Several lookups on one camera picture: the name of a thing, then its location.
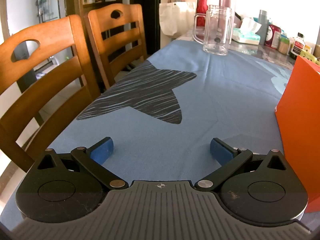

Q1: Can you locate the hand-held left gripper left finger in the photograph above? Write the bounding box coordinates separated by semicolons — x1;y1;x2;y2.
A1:
37;137;129;190

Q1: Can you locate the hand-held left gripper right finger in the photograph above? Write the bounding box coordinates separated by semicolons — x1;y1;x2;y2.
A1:
194;137;288;192

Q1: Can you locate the orange box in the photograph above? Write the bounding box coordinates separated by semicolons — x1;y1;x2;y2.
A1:
274;55;320;213

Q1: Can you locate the blue star-print tablecloth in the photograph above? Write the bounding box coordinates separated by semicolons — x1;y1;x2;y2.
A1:
0;39;320;233

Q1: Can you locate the tissue pack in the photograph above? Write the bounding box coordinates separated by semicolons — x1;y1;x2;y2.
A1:
231;17;262;46

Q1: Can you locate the clear glass mug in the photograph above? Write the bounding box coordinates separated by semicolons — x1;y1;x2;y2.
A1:
192;4;234;56

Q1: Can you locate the small jar green lid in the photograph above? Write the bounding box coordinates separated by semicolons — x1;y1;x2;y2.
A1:
279;36;290;55

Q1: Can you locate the wooden chair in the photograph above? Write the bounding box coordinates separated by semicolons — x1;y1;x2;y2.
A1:
84;4;148;90
0;14;100;173

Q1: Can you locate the bottle with red label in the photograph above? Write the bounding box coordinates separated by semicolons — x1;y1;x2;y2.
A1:
290;32;306;60

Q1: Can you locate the yellow-green plastic container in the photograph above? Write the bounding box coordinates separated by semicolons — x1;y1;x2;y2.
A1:
300;45;320;65

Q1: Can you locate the grey bottle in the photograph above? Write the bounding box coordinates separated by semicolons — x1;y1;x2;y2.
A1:
256;9;269;45

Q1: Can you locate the white tote bag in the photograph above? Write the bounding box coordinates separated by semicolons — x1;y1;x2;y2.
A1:
159;2;197;37

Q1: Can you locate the red umbrella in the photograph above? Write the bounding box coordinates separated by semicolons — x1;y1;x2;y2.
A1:
196;0;209;27

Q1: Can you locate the pink thermos bottle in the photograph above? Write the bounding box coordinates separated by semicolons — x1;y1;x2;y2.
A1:
219;0;237;40

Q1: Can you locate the metal shower rack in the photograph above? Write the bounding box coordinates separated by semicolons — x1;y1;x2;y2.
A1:
35;0;59;22

